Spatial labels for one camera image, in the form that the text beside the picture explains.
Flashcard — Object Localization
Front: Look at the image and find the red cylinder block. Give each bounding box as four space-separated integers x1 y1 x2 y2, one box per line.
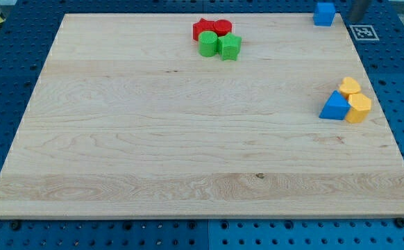
213 19 233 37

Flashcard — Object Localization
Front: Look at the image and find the blue cube block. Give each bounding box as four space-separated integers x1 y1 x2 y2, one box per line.
313 2 336 26

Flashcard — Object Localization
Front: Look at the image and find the green star block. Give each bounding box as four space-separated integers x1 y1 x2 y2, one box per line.
217 33 242 60

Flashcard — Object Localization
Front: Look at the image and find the green cylinder block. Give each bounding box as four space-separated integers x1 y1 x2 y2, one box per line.
199 31 218 57

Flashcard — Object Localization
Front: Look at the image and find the yellow heart block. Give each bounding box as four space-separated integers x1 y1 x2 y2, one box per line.
338 76 361 99

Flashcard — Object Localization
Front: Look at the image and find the red star block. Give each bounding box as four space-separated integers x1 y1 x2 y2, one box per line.
192 18 214 41

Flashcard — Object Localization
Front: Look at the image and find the white fiducial marker tag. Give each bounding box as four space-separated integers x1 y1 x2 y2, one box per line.
349 24 379 41

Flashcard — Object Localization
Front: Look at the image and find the light wooden board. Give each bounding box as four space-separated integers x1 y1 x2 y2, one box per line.
0 13 404 219

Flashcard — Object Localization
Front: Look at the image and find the yellow pentagon block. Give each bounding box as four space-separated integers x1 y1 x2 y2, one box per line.
344 93 372 124

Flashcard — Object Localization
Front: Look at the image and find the blue triangle block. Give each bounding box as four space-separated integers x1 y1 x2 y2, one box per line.
319 90 351 120

